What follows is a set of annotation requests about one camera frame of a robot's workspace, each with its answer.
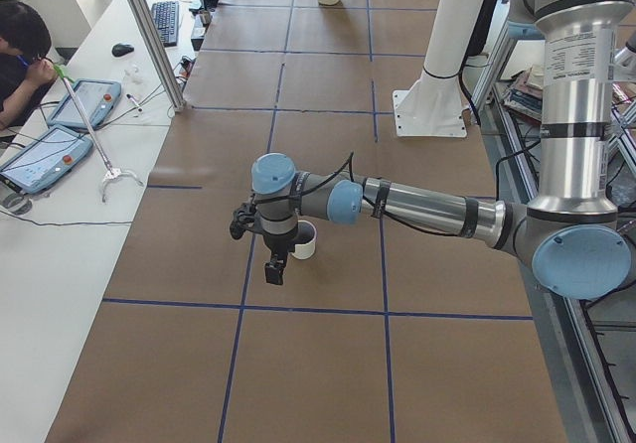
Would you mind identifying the stack of magazines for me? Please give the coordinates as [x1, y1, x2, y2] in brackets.
[503, 65, 545, 122]

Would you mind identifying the person in black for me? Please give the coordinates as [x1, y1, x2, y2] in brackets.
[1, 0, 57, 130]

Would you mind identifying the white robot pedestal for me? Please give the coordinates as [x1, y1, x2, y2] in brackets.
[393, 0, 485, 138]

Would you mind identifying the reacher grabber stick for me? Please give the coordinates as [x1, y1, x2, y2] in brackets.
[54, 65, 144, 203]

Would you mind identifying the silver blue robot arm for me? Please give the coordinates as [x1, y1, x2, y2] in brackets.
[232, 0, 635, 300]

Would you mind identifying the black keyboard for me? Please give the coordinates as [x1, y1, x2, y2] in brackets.
[151, 1, 180, 47]

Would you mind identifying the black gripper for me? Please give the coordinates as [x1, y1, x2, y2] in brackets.
[262, 232, 297, 285]

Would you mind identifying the black computer mouse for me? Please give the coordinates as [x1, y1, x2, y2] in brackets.
[111, 43, 135, 58]

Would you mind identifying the teach pendant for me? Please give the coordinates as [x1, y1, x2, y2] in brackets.
[46, 79, 121, 132]
[1, 125, 93, 195]

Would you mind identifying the aluminium frame post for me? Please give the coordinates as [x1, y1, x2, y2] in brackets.
[127, 0, 186, 114]

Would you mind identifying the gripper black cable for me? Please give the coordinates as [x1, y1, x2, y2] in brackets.
[247, 151, 478, 238]

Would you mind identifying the near teach pendant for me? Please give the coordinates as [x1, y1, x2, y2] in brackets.
[1, 125, 93, 195]

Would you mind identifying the far teach pendant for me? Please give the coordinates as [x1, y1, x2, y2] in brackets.
[46, 79, 121, 132]

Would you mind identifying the white mug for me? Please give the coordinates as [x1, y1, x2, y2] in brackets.
[291, 220, 317, 260]

